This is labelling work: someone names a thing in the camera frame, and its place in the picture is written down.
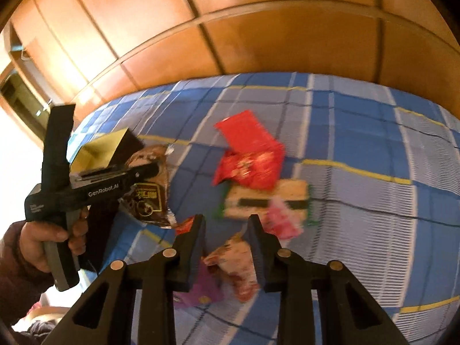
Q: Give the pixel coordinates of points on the blue plaid bedsheet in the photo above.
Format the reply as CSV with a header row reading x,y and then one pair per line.
x,y
359,143

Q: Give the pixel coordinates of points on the beige and green snack packet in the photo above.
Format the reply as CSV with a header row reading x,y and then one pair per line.
x,y
251,192

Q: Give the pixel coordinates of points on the red printed snack packet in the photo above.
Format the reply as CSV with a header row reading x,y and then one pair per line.
x,y
248,169

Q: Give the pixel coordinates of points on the brown snack packet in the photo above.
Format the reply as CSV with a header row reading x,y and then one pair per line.
x,y
147,201

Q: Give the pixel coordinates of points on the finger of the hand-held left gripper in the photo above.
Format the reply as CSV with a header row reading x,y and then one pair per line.
x,y
140,172

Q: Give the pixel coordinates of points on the plain red snack packet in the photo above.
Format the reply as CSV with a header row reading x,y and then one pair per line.
x,y
244,133

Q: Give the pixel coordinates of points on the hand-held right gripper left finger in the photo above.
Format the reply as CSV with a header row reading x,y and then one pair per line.
x,y
191,258

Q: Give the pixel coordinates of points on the person's left hand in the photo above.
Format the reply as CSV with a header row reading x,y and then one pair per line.
x,y
36,237

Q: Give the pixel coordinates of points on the pink and white snack packet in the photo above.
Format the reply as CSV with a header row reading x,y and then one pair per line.
x,y
233,262

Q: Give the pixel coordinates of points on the small red snack packet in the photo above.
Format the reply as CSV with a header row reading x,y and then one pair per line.
x,y
185,226

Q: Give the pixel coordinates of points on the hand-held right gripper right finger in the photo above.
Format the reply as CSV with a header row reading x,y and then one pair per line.
x,y
261,258

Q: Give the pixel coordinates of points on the colourful bag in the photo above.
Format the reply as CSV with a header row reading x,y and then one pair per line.
x,y
97,147

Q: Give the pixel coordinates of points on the wooden headboard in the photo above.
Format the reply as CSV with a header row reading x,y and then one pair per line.
x,y
251,36

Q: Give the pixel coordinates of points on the purple snack packet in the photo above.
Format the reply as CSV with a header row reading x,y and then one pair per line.
x,y
205,289

